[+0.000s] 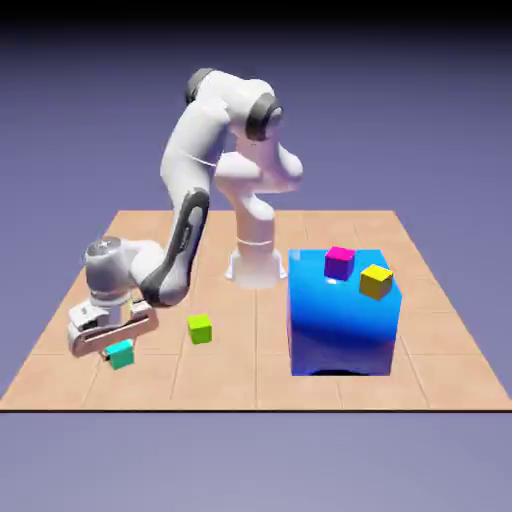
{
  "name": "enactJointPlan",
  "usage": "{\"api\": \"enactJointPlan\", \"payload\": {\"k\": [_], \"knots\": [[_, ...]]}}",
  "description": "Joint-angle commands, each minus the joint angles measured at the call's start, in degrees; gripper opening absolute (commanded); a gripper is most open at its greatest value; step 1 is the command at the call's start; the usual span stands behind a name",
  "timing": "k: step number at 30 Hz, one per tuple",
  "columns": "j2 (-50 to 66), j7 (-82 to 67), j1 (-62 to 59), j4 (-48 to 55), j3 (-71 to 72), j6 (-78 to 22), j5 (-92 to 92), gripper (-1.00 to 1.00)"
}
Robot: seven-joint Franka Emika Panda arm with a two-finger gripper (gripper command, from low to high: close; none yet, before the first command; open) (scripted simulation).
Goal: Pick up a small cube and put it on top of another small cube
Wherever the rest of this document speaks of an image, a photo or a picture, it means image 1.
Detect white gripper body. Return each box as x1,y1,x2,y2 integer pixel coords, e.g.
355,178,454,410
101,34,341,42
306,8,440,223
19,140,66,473
66,309,160,358

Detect small teal cube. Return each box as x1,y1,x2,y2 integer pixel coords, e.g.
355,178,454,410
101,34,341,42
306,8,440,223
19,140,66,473
104,338,136,371

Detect small green cube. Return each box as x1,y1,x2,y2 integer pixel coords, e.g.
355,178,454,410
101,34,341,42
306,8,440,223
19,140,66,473
187,313,214,346

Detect small magenta cube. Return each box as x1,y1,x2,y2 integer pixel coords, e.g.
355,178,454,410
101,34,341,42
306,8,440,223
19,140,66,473
323,246,357,282

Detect small yellow cube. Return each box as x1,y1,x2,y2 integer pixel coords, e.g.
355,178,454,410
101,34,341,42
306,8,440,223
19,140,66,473
358,263,394,302

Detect large blue box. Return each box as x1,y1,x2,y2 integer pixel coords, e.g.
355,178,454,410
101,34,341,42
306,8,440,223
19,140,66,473
287,248,403,378

